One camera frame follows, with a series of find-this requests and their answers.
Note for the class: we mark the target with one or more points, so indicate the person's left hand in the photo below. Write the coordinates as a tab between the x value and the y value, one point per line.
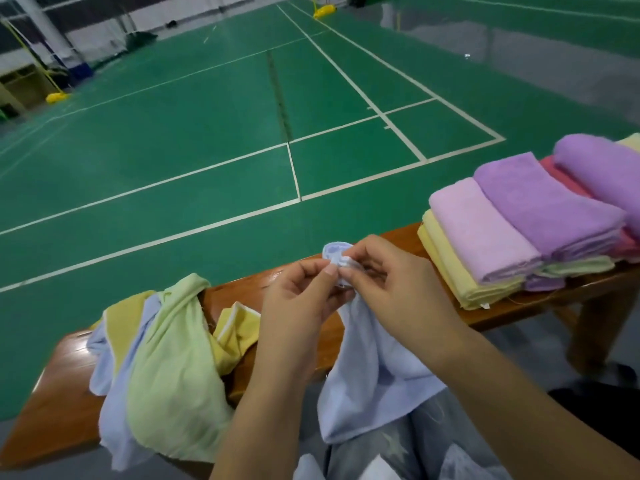
295	315

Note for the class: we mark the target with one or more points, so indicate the light green striped towel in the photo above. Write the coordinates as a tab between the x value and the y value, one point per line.
578	265

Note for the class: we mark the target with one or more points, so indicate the person's right hand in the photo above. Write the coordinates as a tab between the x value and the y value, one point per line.
405	295

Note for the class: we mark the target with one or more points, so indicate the person's grey trousers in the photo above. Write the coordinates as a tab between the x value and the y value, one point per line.
400	445

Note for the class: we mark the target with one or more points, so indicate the light blue towel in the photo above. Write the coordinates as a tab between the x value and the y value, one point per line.
115	415

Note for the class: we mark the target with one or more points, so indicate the yellow green towel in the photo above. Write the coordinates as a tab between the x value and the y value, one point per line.
180	385

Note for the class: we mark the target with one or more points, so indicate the white blue towel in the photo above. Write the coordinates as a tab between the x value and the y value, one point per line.
370	380

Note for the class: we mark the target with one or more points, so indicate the person's right forearm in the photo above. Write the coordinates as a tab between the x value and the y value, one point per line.
540	415

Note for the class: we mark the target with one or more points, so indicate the light pink towel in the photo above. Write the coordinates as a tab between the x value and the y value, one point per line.
485	230

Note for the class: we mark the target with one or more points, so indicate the purple towel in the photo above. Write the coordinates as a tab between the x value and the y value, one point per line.
605	165
545	205
545	283

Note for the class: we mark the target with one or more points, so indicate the pale yellow towel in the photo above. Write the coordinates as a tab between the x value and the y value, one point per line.
465	280
630	141
432	260

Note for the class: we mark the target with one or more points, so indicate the hot pink towel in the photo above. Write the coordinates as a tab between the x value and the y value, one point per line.
625	245

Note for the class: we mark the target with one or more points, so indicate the brown wooden bench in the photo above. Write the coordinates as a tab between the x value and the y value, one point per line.
250	295

